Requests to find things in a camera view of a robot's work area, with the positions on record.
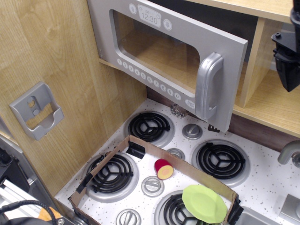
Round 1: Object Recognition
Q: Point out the grey toy faucet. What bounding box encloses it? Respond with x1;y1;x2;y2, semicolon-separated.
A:
277;141;300;168

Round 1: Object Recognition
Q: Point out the grey middle stove knob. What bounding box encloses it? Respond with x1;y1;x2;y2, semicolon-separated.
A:
167;148;185;160

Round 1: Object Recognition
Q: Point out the wooden shelf unit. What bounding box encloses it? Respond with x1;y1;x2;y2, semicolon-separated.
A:
98;0;300;138

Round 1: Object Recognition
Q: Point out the grey wall phone holder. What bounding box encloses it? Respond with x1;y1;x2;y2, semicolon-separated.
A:
9;82;64;141

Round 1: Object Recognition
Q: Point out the back right stove burner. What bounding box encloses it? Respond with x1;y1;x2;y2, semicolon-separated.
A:
191;139;250;188

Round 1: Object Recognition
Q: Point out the red yellow toy fruit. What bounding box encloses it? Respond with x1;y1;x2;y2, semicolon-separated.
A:
154;159;174;180

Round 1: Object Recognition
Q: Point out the orange object bottom left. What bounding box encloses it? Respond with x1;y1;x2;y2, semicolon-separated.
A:
38;207;61;221

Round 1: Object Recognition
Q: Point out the stove burner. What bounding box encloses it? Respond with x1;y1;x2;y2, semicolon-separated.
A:
86;152;139;203
191;139;250;188
153;190;208;225
124;111;175;148

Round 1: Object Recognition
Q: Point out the grey centre stove knob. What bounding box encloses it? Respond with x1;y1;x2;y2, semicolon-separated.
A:
141;176;165;197

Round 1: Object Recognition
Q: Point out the hanging silver strainer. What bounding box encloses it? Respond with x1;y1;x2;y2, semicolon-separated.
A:
170;104;188;118

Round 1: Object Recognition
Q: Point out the grey front stove knob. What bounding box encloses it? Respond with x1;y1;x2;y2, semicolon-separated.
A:
116;209;142;225

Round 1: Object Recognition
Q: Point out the grey toy sink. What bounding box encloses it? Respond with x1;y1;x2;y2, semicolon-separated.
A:
235;194;300;225

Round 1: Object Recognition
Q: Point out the green toy plate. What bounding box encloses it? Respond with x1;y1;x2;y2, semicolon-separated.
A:
182;185;227;224

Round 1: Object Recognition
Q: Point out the black cable bottom left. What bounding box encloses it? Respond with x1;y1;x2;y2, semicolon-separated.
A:
0;199;58;225

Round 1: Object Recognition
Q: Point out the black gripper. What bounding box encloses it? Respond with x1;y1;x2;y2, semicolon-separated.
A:
271;0;300;92

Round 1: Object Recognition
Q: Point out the grey back stove knob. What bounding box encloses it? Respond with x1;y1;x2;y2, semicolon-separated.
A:
182;124;203;140

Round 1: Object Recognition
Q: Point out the hanging silver spatula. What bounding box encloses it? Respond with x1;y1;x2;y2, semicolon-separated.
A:
207;124;220;133

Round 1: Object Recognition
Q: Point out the front left stove burner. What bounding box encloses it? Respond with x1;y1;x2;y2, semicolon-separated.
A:
86;152;139;203

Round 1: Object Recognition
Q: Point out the front right stove burner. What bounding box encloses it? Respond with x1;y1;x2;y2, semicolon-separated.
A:
153;190;208;225

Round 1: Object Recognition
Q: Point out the back left stove burner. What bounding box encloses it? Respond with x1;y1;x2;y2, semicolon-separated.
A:
124;111;175;148

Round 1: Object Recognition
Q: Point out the grey stove knob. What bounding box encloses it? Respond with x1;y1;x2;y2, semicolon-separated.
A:
167;148;185;160
141;176;165;197
182;124;203;140
116;209;142;225

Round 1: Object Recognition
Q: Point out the grey toy microwave door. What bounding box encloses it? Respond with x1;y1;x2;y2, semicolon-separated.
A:
88;0;248;132

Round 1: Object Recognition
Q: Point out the cardboard barrier frame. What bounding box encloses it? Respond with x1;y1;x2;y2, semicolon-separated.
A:
69;136;243;225

